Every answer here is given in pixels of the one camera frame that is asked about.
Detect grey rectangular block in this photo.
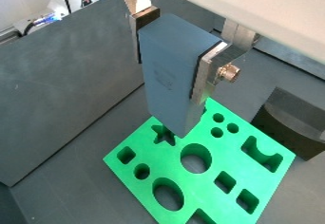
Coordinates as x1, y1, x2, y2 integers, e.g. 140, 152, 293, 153
138, 14, 221, 138

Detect black curved block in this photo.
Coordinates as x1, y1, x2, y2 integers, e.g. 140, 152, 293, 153
251, 87, 325, 160

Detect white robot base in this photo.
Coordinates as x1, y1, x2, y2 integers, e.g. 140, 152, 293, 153
13, 0, 99, 36

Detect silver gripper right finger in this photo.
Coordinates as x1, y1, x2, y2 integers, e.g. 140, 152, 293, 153
190, 19, 259, 104

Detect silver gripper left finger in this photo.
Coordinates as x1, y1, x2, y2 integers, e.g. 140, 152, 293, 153
123, 0, 160, 63

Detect green shape sorter board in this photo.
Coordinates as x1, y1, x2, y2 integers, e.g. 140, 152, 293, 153
104, 99, 294, 224

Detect grey upright panel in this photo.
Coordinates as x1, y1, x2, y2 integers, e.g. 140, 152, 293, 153
0, 0, 142, 186

